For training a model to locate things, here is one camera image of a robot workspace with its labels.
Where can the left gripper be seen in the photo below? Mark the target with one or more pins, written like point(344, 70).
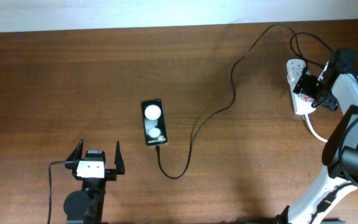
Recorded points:
point(111, 174)

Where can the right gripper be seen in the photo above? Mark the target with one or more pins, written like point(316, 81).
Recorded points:
point(329, 101)

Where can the black smartphone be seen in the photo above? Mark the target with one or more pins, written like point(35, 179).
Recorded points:
point(154, 123)

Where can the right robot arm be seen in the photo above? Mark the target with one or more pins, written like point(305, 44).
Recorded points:
point(339, 174)

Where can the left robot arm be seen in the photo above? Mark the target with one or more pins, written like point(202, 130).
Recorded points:
point(86, 205)

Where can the white power strip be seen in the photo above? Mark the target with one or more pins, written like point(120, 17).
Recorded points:
point(301, 103)

